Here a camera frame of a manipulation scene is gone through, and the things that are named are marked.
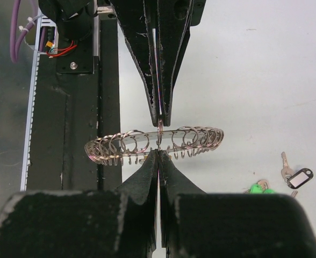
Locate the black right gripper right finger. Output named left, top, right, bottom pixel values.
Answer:
left=158, top=151, right=316, bottom=257

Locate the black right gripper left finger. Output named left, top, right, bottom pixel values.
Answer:
left=0, top=150, right=159, bottom=257

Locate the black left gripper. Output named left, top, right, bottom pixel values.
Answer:
left=38, top=0, right=206, bottom=126

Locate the metal disc with keyrings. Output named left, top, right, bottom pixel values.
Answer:
left=84, top=126, right=225, bottom=166

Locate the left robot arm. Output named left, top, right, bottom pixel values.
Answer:
left=39, top=1, right=206, bottom=126

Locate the green tag key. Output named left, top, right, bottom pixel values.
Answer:
left=244, top=180, right=275, bottom=194

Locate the black tag key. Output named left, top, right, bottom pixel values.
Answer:
left=281, top=152, right=314, bottom=190

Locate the white slotted cable duct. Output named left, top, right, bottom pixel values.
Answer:
left=20, top=14, right=51, bottom=191

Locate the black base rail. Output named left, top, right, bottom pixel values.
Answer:
left=26, top=20, right=122, bottom=191

